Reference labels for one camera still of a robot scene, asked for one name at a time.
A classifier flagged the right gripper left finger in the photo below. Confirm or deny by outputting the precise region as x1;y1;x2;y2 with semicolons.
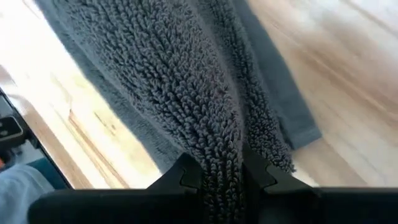
145;152;206;190

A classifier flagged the black aluminium table frame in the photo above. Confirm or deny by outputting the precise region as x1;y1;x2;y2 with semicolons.
0;86;75;190

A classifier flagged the dark grey terry towel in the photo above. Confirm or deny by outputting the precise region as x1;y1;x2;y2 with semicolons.
33;0;323;224

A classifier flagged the person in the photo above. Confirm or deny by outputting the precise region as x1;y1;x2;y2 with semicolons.
0;163;56;224

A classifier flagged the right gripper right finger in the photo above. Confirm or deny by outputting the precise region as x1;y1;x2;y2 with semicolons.
241;143;315;190

